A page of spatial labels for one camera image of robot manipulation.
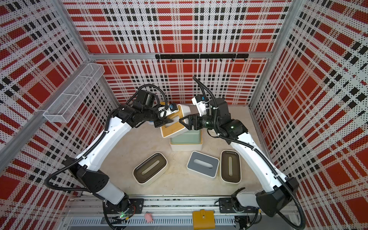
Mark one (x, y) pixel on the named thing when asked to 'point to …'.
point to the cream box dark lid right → (230, 166)
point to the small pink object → (148, 216)
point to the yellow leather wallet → (203, 220)
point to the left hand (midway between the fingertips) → (170, 115)
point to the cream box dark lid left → (151, 168)
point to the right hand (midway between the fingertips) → (187, 120)
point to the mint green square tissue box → (194, 136)
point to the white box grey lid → (203, 164)
